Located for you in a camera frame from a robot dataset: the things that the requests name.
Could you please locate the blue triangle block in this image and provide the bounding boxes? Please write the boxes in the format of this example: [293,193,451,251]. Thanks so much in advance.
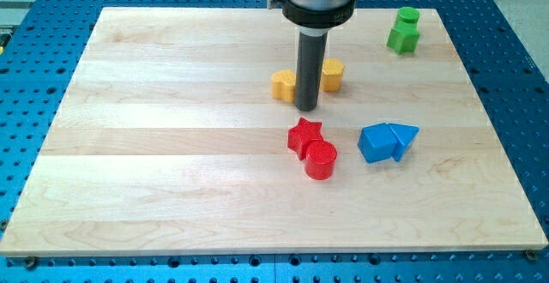
[389,123,419,162]

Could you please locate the yellow hexagon block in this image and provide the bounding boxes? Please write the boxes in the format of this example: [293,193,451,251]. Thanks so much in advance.
[320,58,345,92]

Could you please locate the red star block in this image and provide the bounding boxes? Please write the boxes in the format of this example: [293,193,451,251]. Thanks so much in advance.
[287,117,323,160]

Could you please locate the blue cube block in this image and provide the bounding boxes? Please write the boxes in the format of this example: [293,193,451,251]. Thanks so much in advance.
[358,123,397,163]

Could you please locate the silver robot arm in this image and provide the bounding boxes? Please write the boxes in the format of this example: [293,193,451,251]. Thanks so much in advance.
[267,0,356,111]

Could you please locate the green cylinder block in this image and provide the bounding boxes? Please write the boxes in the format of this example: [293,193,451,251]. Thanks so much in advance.
[394,7,420,27]

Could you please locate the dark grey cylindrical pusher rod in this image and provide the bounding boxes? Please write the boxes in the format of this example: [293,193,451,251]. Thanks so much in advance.
[294,33,328,111]

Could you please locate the red cylinder block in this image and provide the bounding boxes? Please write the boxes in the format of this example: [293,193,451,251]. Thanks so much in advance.
[305,141,338,180]

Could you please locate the light wooden board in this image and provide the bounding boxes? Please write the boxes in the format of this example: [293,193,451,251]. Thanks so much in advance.
[1,7,547,257]

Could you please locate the yellow heart block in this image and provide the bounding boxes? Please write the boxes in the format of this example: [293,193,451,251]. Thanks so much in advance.
[271,69,296,103]

